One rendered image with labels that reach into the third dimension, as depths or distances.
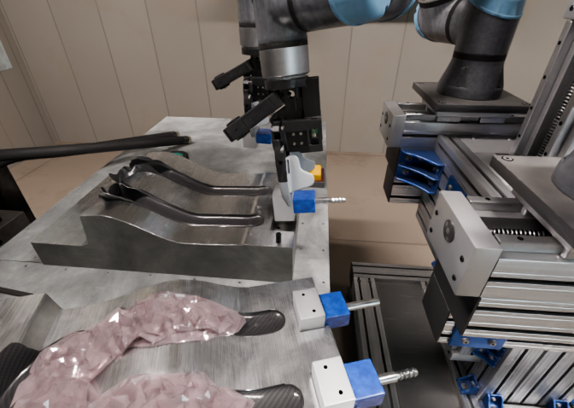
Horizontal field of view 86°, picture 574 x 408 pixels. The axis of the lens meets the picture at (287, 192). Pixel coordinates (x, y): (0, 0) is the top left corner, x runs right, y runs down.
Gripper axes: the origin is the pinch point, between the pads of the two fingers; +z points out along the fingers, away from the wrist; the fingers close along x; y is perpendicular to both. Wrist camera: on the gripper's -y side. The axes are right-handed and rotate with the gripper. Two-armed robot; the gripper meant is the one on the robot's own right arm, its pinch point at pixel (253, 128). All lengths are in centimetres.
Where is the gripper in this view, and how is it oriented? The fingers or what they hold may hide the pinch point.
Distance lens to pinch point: 85.5
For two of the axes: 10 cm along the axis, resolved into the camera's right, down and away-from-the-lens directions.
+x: 1.5, -5.3, 8.3
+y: 9.9, 0.8, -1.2
